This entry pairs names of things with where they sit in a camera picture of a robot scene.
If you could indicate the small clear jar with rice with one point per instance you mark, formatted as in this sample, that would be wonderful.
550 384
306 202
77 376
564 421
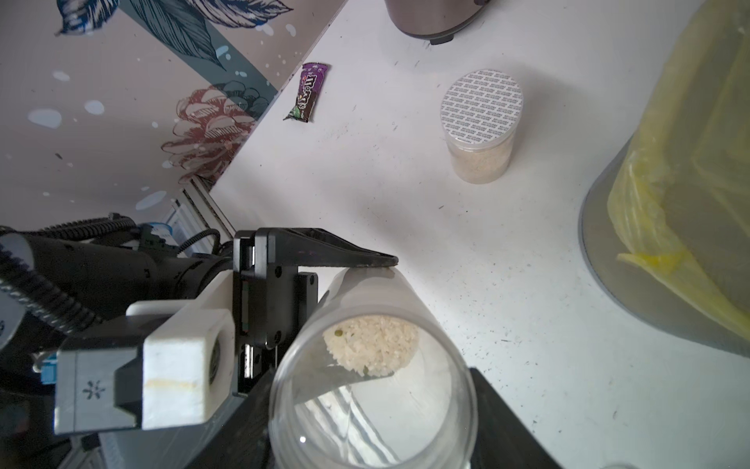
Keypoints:
373 381

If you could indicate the mesh bin with yellow bag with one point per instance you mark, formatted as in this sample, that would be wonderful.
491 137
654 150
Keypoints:
665 228

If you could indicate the silver rice cooker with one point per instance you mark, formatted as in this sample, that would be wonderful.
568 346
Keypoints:
436 21

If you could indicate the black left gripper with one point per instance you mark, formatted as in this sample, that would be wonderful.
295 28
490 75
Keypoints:
271 298

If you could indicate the clear jar with sealed top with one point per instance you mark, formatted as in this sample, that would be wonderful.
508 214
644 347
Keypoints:
480 114

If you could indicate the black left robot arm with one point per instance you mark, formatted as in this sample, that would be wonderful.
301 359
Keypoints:
65 279

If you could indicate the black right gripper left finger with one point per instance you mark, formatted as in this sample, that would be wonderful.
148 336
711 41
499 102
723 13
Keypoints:
244 440

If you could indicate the purple M&M's candy packet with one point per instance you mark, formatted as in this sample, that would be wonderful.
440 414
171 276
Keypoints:
311 80

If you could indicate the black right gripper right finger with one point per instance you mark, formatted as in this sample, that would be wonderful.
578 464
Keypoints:
503 441

